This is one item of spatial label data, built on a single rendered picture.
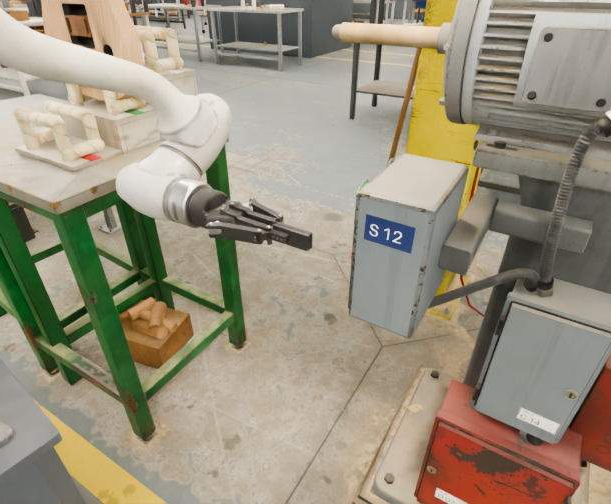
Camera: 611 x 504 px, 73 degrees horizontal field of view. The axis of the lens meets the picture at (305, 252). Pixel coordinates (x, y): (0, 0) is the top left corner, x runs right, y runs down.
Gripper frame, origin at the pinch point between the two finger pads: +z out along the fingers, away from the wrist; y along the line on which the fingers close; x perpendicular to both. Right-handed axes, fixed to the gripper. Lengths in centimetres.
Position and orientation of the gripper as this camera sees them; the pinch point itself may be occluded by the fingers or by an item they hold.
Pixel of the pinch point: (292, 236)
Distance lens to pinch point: 69.7
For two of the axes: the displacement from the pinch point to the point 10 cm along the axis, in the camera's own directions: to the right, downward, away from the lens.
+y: -5.3, 4.6, -7.2
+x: 0.1, -8.4, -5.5
